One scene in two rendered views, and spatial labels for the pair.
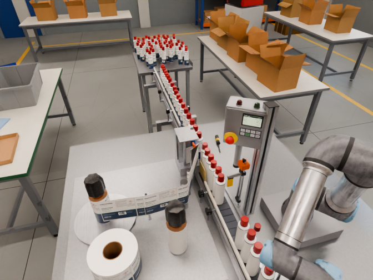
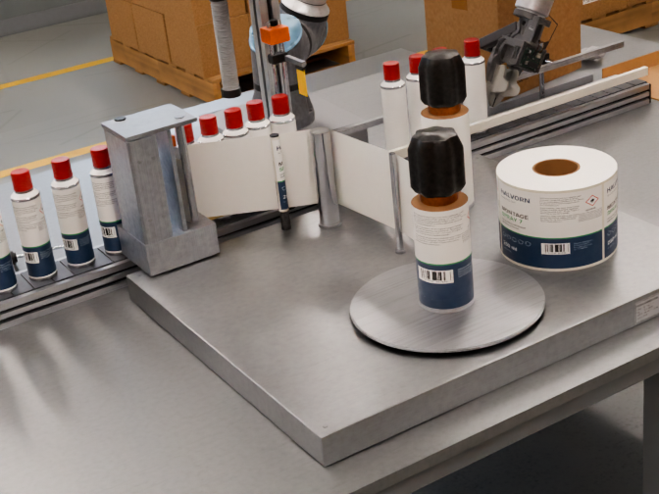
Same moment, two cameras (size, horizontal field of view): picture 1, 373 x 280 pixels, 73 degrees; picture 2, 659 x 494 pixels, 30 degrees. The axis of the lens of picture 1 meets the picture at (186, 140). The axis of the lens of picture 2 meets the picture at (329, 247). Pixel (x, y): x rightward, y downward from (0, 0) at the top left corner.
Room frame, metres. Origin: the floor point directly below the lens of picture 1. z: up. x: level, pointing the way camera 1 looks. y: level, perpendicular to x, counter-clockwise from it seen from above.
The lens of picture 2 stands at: (1.40, 2.05, 1.82)
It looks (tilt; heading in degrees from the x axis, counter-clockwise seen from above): 25 degrees down; 256
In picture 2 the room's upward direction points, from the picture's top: 7 degrees counter-clockwise
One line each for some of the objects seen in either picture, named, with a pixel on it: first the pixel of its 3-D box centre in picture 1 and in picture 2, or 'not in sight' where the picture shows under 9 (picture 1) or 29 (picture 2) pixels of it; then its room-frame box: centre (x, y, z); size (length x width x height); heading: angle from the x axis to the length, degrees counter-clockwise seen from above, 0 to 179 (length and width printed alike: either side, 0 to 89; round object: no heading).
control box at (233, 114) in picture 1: (245, 123); not in sight; (0.91, -0.26, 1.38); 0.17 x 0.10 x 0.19; 70
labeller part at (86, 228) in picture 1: (105, 217); (446, 303); (0.80, 0.42, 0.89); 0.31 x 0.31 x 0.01
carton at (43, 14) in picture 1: (44, 9); not in sight; (5.83, 2.88, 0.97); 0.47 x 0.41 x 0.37; 10
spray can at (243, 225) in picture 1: (242, 232); (394, 110); (0.64, -0.24, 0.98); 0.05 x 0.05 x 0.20
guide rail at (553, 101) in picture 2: (246, 274); (461, 131); (0.49, -0.24, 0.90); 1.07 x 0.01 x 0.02; 15
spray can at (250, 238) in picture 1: (248, 245); (420, 102); (0.57, -0.25, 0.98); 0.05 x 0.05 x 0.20
